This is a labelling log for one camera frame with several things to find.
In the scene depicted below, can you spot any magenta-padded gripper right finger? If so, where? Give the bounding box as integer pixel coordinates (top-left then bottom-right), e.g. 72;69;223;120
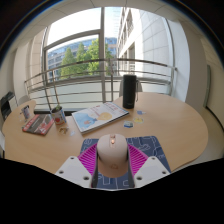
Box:
127;143;171;190

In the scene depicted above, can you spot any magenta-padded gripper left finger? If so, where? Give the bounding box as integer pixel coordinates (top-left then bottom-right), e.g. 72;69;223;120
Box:
54;143;99;189

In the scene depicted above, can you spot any beige computer mouse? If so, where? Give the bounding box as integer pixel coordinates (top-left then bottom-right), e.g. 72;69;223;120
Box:
95;133;130;179

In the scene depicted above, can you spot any blue patterned mouse pad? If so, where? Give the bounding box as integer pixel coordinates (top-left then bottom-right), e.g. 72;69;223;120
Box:
79;135;172;191

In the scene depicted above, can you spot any blue hexagon sticker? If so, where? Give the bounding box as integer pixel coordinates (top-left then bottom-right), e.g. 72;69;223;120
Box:
123;120;135;129

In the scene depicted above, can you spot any red magazine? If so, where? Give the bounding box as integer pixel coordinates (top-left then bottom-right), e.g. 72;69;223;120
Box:
21;113;55;137

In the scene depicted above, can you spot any light blue magazine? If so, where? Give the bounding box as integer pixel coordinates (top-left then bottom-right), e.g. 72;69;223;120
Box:
71;101;130;135

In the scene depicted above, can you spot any small printed can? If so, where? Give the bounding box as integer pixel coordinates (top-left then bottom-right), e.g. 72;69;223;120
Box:
20;104;32;121

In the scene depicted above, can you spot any black cylindrical speaker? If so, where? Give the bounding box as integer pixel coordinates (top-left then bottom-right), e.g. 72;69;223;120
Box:
121;74;138;110

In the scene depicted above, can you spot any grey-green door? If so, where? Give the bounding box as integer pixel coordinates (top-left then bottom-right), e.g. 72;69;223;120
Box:
205;64;212;108

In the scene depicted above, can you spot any metal balcony railing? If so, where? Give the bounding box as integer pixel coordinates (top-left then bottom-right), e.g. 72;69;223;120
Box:
23;58;178;101

